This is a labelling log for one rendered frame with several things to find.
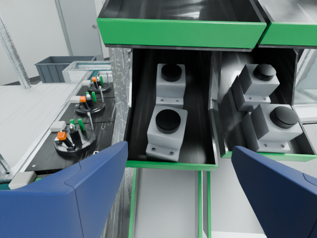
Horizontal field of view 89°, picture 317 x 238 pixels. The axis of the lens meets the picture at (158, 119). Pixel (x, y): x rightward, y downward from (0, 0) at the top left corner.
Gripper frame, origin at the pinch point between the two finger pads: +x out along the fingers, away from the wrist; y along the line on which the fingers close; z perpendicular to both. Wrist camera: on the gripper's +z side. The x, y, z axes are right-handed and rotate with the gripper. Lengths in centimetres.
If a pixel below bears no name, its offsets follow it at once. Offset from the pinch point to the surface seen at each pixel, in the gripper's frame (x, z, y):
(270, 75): 20.4, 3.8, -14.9
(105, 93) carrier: 88, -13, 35
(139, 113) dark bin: 21.1, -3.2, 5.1
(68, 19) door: 441, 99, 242
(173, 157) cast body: 12.5, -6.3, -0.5
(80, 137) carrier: 47, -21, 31
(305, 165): 108, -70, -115
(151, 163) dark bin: 12.6, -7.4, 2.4
